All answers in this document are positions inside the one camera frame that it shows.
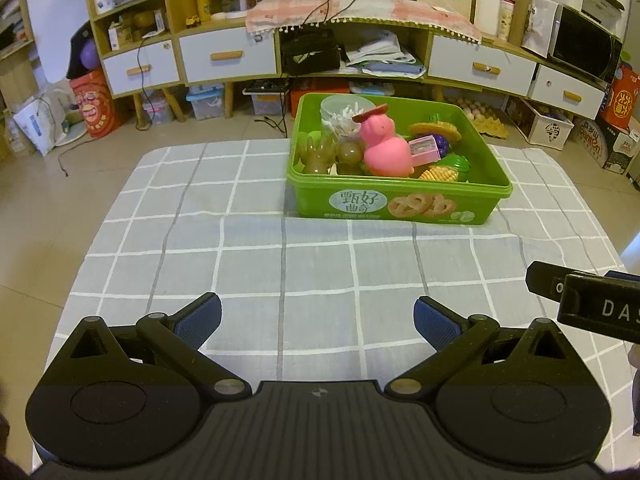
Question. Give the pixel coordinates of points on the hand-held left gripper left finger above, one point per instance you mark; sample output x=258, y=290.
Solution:
x=200, y=320

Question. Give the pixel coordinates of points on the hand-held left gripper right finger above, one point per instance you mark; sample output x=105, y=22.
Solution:
x=437, y=324

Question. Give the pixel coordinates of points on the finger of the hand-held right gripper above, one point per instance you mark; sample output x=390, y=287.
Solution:
x=545, y=282
x=625, y=276

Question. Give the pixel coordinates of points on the green toy pepper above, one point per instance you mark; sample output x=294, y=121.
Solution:
x=456, y=163

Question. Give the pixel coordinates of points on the yellow toy corn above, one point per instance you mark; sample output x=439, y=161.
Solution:
x=437, y=174

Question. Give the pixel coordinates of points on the green plastic box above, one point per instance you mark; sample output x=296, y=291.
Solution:
x=320, y=202

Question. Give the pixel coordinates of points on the purple toy grapes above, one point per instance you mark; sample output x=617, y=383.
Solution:
x=442, y=144

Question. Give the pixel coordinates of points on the pink toy milk carton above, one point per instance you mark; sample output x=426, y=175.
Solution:
x=424, y=151

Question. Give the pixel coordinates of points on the pink pig toy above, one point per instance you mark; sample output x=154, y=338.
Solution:
x=385, y=152

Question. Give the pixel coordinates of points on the yellow toy fruit green stem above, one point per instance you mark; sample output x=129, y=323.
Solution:
x=435, y=130

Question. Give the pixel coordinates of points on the brown toy ball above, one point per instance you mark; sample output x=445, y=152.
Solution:
x=350, y=157

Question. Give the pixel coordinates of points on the translucent brown toy hand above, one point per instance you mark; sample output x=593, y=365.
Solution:
x=320, y=155

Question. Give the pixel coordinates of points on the clear cotton swab container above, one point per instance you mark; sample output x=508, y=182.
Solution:
x=337, y=110

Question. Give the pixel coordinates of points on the grey checked tablecloth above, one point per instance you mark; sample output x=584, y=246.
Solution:
x=250, y=260

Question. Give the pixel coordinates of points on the white printed carton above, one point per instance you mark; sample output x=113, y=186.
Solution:
x=607, y=145

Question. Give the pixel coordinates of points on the white cut-out storage crate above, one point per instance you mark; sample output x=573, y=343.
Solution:
x=542, y=125

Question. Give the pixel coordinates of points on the red printed carton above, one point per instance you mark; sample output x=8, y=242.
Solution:
x=622, y=100

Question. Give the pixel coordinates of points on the egg tray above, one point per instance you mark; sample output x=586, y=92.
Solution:
x=482, y=117

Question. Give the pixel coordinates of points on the clear storage bin blue lid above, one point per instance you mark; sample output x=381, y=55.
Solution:
x=206, y=102

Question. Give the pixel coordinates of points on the clear storage bin white lid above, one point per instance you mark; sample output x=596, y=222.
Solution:
x=267, y=99

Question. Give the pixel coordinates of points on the black microwave oven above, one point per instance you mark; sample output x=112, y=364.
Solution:
x=582, y=45

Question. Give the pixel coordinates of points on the red printed bucket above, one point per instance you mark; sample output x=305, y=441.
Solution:
x=97, y=107

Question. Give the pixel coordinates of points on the white shopping bag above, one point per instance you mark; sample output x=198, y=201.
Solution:
x=37, y=122

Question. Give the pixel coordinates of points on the red storage box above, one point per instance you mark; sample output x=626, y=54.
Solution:
x=320, y=87

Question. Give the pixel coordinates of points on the pile of folded cloths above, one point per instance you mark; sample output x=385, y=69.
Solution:
x=382, y=55

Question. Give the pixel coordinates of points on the red white bottle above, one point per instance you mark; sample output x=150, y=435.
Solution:
x=508, y=10

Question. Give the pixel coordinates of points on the purple ball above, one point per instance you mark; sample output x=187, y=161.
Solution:
x=90, y=54

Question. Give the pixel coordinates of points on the black bag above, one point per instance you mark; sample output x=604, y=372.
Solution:
x=310, y=51

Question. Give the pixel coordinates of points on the pink cloth runner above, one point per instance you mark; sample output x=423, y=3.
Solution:
x=425, y=12

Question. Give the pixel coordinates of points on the long wooden cabinet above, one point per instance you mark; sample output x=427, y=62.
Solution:
x=390, y=27

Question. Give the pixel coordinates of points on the yellow canister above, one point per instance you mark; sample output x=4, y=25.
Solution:
x=203, y=2

